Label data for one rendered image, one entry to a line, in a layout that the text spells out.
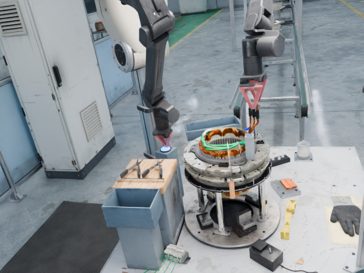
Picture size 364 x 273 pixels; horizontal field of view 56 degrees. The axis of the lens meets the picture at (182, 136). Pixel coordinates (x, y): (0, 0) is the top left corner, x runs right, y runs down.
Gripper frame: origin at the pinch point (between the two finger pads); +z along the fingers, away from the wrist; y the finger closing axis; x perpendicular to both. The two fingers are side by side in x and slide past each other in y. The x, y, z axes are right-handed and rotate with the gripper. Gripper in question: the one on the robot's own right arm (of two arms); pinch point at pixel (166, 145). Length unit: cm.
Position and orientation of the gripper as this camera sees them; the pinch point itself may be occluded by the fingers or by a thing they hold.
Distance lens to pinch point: 147.5
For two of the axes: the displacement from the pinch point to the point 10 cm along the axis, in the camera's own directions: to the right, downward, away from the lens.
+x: -9.6, 0.0, 2.9
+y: 2.5, -5.1, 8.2
